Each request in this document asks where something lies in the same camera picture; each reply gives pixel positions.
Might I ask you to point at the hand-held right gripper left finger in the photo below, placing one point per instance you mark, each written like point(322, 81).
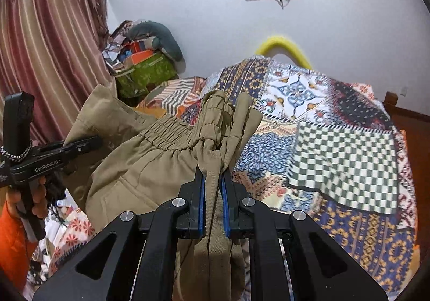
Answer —
point(201, 207)

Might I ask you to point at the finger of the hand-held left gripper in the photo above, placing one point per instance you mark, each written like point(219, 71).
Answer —
point(80, 146)

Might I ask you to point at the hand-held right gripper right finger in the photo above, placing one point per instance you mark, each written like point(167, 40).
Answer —
point(224, 207)

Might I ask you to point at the khaki pants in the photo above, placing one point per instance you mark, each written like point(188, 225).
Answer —
point(151, 166)

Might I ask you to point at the person's left forearm orange sleeve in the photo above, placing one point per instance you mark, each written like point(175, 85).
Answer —
point(13, 247)

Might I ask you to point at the person's left hand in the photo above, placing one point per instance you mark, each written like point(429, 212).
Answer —
point(41, 196)

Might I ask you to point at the pile of clothes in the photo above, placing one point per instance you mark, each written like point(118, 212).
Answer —
point(42, 260)

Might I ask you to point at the striped pink curtain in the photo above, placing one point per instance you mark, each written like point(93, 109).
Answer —
point(50, 52)

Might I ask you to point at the green patterned bag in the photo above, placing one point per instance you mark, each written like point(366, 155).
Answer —
point(151, 74)

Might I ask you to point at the cluttered heap of papers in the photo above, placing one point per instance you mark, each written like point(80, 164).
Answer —
point(116, 45)

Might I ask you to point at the orange box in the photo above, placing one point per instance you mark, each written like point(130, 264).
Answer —
point(142, 56)

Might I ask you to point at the colourful patchwork quilt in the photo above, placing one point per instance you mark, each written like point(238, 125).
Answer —
point(336, 159)

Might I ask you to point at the wooden bed post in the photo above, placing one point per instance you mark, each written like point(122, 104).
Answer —
point(391, 99)

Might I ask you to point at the white wall socket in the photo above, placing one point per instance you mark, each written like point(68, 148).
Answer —
point(404, 91)

